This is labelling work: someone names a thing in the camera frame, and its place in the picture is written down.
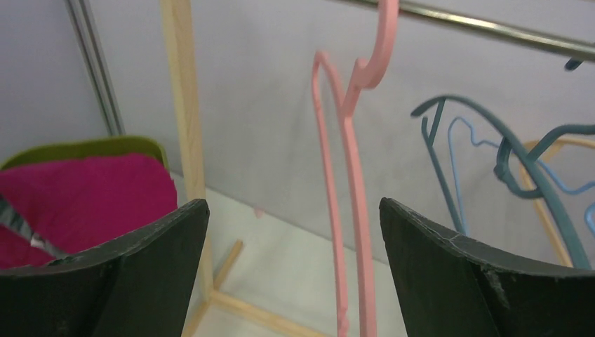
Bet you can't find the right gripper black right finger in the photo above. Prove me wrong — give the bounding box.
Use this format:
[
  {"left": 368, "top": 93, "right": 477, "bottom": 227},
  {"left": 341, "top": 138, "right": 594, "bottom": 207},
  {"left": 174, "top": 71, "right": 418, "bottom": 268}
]
[{"left": 379, "top": 197, "right": 594, "bottom": 336}]

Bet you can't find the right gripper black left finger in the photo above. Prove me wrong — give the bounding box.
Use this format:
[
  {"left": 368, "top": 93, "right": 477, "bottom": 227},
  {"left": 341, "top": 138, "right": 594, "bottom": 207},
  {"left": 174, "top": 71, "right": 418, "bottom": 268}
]
[{"left": 1, "top": 199, "right": 210, "bottom": 336}]

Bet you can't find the magenta skirt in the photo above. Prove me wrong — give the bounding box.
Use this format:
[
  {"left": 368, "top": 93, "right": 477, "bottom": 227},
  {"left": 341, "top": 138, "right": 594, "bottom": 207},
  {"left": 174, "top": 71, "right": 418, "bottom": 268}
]
[{"left": 1, "top": 154, "right": 178, "bottom": 255}]

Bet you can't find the beige wooden hanger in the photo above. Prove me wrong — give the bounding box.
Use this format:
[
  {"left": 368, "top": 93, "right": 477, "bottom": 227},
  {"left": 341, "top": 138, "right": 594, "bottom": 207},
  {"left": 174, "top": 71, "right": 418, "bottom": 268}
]
[{"left": 533, "top": 136, "right": 594, "bottom": 267}]

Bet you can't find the grey-blue plastic hanger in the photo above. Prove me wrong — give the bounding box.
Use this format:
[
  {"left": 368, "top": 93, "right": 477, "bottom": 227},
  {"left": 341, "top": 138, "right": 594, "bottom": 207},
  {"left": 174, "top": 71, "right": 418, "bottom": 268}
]
[{"left": 410, "top": 95, "right": 594, "bottom": 270}]

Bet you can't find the light blue hanger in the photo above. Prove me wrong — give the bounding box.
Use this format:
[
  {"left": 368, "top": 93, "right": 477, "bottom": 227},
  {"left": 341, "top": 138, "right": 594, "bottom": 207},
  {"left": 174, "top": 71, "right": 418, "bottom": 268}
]
[{"left": 447, "top": 116, "right": 594, "bottom": 234}]

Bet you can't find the pink hanger hook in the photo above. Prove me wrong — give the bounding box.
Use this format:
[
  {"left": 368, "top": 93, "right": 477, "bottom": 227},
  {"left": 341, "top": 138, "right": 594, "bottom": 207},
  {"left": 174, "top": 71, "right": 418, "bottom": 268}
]
[{"left": 312, "top": 0, "right": 399, "bottom": 336}]

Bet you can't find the olive green plastic basket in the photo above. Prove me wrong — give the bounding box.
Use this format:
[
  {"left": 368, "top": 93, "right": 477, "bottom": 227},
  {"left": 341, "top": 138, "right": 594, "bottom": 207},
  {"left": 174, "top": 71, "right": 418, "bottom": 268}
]
[{"left": 1, "top": 135, "right": 169, "bottom": 170}]

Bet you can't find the wooden clothes rack frame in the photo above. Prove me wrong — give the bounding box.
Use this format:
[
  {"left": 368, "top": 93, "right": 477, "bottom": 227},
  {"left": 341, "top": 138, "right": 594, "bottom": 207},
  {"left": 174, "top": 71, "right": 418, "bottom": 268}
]
[{"left": 160, "top": 1, "right": 321, "bottom": 336}]

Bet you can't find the steel hanging rail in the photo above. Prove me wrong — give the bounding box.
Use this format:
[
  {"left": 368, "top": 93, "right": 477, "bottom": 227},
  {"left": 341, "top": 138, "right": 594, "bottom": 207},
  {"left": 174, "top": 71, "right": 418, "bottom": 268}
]
[{"left": 325, "top": 0, "right": 595, "bottom": 64}]

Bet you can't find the grey wall conduit strip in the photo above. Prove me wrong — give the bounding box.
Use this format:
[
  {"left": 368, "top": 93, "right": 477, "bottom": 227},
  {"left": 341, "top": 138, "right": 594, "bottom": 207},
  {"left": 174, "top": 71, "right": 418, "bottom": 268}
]
[{"left": 64, "top": 0, "right": 125, "bottom": 136}]

